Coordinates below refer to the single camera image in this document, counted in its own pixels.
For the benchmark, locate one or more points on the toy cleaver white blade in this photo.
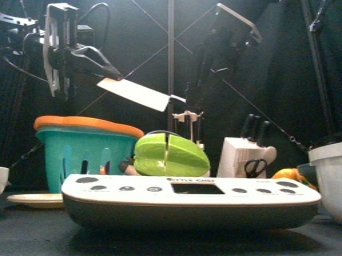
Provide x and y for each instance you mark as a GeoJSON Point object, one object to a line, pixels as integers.
{"type": "Point", "coordinates": [135, 94]}

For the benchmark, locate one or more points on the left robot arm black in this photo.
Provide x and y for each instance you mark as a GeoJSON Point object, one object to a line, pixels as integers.
{"type": "Point", "coordinates": [14, 31]}

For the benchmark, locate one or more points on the white toy utensil stand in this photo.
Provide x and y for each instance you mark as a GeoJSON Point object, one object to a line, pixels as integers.
{"type": "Point", "coordinates": [187, 123]}

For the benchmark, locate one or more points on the green toy pepper halves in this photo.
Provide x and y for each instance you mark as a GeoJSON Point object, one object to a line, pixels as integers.
{"type": "Point", "coordinates": [171, 155]}

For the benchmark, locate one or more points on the white toy knife block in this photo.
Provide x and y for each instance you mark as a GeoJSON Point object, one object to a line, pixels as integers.
{"type": "Point", "coordinates": [240, 158]}

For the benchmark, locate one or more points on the teal basket orange rim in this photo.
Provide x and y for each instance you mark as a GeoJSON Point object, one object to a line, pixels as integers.
{"type": "Point", "coordinates": [84, 146]}

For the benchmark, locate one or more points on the black toy scissors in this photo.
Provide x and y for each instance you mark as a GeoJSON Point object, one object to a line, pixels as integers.
{"type": "Point", "coordinates": [255, 167]}

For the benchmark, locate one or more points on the brown toy food piece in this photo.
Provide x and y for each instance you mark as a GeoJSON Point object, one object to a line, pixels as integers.
{"type": "Point", "coordinates": [128, 168]}

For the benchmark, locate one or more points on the orange toy food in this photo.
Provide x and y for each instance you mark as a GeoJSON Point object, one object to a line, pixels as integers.
{"type": "Point", "coordinates": [287, 174]}

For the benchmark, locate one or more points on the dark green bowl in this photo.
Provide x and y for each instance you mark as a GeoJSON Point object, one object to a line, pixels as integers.
{"type": "Point", "coordinates": [307, 173]}

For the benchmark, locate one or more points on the large white bowl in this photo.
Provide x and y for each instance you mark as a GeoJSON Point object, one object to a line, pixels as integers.
{"type": "Point", "coordinates": [328, 180]}

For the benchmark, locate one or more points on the white cup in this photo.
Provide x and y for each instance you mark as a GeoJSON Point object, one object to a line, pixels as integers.
{"type": "Point", "coordinates": [2, 178]}

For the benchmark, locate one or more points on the cream plate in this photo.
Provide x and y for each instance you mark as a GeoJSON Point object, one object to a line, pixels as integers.
{"type": "Point", "coordinates": [37, 200]}

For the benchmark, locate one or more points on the vertical metal frame pole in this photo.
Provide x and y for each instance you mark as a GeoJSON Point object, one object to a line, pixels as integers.
{"type": "Point", "coordinates": [169, 50]}

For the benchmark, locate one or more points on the slanted black frame pole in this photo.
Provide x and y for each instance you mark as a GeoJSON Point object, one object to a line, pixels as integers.
{"type": "Point", "coordinates": [318, 66]}

